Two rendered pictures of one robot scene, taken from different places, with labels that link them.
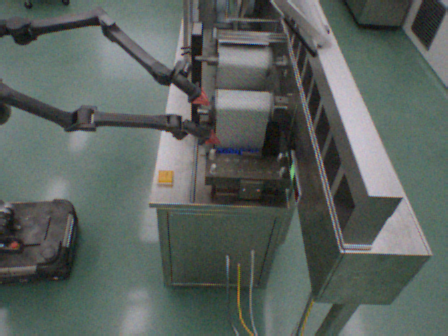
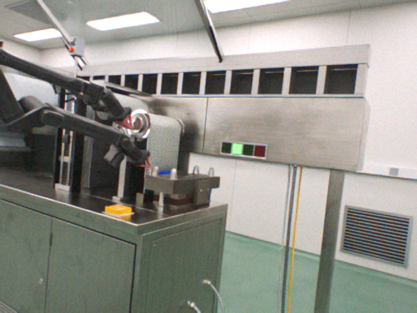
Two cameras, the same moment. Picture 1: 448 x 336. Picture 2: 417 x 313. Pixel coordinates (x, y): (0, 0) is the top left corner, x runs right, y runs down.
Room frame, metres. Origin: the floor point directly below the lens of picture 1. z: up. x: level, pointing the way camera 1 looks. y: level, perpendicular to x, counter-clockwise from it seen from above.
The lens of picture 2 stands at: (0.32, 1.06, 1.19)
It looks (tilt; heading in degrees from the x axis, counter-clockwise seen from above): 3 degrees down; 305
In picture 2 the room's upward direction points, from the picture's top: 6 degrees clockwise
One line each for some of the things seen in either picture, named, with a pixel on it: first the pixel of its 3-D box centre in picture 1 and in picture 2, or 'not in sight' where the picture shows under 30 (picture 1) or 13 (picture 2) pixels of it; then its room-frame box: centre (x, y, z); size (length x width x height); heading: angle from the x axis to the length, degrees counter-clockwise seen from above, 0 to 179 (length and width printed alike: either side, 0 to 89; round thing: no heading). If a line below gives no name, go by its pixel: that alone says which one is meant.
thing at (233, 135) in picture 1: (239, 137); (163, 158); (1.38, -0.06, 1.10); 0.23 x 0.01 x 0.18; 94
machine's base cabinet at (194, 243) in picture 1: (219, 119); (26, 245); (2.37, 0.08, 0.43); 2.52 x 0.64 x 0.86; 4
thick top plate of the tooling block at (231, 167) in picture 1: (247, 170); (185, 182); (1.26, -0.11, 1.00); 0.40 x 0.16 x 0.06; 94
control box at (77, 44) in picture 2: not in sight; (75, 46); (1.98, 0.08, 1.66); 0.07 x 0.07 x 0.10; 89
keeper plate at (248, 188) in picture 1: (250, 189); (202, 192); (1.17, -0.13, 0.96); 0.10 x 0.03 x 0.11; 94
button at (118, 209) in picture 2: (165, 176); (118, 209); (1.26, 0.29, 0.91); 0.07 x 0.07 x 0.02; 4
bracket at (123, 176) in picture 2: (206, 131); (123, 166); (1.46, 0.11, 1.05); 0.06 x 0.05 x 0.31; 94
